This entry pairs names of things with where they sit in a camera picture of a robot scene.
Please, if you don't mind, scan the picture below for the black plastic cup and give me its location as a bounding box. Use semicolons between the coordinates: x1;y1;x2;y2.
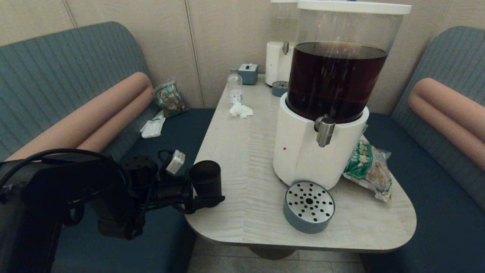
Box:
190;160;222;200

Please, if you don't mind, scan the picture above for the silver dispenser tap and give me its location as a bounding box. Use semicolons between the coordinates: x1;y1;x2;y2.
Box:
314;116;336;147

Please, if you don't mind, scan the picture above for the white napkin pack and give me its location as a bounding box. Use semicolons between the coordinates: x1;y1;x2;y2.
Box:
140;110;167;138

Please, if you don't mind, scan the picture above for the brown green snack bag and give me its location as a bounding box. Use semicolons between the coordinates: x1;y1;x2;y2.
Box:
153;80;189;118

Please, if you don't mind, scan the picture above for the crumpled white tissue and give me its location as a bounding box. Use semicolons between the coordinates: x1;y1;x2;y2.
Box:
230;102;253;119

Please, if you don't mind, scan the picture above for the round perforated drip tray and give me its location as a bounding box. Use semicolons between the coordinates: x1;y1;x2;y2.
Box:
283;180;336;234

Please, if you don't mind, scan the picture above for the large dispenser with dark tea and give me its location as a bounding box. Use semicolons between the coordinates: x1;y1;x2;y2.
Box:
273;1;412;191

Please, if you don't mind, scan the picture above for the clear plastic bottle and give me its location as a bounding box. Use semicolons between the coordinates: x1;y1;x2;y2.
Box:
227;69;243;104

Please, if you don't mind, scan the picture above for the long pink bolster cushion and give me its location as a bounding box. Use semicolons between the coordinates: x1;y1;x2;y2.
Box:
6;72;154;162

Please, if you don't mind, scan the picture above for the blue grey tissue box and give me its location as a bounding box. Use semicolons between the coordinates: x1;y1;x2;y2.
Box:
238;63;259;85

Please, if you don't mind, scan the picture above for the small round drip tray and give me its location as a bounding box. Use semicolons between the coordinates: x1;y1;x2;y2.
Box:
272;81;289;97

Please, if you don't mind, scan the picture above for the small white drink dispenser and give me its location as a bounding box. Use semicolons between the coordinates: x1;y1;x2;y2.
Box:
265;0;300;86

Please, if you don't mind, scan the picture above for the green white snack bag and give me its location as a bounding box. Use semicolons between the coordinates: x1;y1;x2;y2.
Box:
343;135;393;202

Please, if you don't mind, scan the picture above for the teal bench with long bolster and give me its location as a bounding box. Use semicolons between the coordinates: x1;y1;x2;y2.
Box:
0;22;216;273

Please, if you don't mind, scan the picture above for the teal bench with short bolster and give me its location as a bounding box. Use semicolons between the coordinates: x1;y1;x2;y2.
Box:
360;26;485;273

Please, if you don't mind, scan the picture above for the white large dispenser lid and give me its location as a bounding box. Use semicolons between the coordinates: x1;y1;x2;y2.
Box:
297;1;412;15

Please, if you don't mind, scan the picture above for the short pink bolster cushion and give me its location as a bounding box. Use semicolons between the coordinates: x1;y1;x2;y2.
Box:
408;78;485;172

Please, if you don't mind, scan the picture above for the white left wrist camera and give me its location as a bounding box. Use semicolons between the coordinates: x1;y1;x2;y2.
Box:
166;150;186;175

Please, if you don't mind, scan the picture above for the dark table pedestal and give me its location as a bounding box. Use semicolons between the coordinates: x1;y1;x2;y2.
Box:
248;246;298;260

